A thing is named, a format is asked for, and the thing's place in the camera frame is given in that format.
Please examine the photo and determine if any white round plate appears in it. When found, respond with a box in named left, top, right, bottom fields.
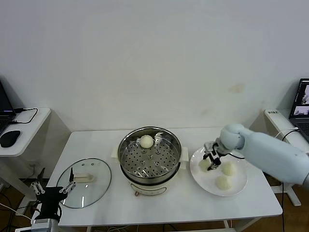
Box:
left=189, top=145, right=248, bottom=197

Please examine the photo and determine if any glass lid with cream handle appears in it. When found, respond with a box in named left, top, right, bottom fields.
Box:
left=56, top=158, right=112, bottom=209

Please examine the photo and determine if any grey laptop with lit screen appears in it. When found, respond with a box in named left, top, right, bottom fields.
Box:
left=288, top=78, right=309, bottom=143

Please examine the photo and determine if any cream electric cooker pot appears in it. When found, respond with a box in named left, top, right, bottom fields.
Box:
left=110, top=146, right=189, bottom=197

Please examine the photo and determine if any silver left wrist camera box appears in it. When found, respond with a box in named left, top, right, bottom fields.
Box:
left=31, top=217, right=60, bottom=232

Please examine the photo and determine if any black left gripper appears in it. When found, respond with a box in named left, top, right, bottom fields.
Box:
left=30, top=167, right=77, bottom=220

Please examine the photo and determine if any white table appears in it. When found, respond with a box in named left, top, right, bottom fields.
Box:
left=30, top=127, right=283, bottom=232

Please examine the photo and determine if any black laptop with dark screen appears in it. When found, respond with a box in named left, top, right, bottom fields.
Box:
left=0, top=77, right=17, bottom=136

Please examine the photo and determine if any perforated steel steamer basket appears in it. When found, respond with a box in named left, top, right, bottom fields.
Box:
left=117, top=126, right=182, bottom=181

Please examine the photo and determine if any black looped cable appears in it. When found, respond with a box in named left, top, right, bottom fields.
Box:
left=9, top=108, right=39, bottom=125

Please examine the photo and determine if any white side desk with mouse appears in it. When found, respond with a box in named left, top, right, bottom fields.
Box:
left=0, top=107, right=52, bottom=208

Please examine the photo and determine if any white side desk with label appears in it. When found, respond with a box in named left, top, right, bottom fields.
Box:
left=263, top=109, right=309, bottom=207

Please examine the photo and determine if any white steamed baozi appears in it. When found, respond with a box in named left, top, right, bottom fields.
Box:
left=198, top=158, right=211, bottom=172
left=140, top=134, right=154, bottom=148
left=221, top=162, right=238, bottom=176
left=215, top=175, right=233, bottom=191

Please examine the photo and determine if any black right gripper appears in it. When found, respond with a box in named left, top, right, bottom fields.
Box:
left=202, top=137, right=229, bottom=171

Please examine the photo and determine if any black computer mouse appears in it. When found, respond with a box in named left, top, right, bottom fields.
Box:
left=0, top=130, right=22, bottom=148

